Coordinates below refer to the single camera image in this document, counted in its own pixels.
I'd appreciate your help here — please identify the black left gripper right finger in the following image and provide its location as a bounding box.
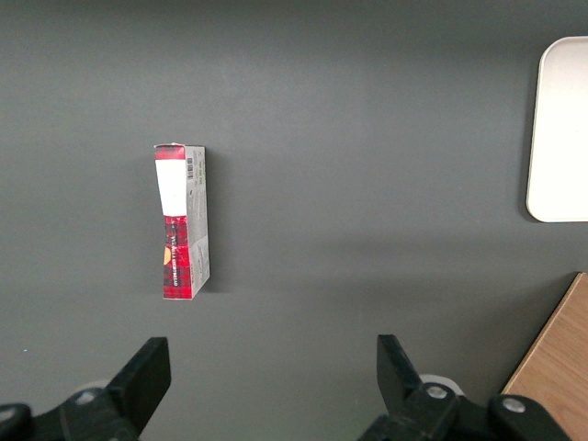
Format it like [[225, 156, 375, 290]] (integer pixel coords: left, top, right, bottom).
[[357, 334, 492, 441]]

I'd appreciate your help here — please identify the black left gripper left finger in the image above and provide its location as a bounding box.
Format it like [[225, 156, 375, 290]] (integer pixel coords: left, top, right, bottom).
[[59, 337, 173, 441]]

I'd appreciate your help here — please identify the white rectangular tray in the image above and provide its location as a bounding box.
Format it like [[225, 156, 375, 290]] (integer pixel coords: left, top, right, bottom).
[[526, 36, 588, 224]]

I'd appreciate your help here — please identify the red plaid cardboard box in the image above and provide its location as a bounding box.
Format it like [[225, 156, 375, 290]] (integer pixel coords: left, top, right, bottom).
[[153, 142, 211, 301]]

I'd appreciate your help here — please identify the wooden drawer cabinet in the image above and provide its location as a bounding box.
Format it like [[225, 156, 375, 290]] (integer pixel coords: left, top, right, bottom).
[[501, 271, 588, 441]]

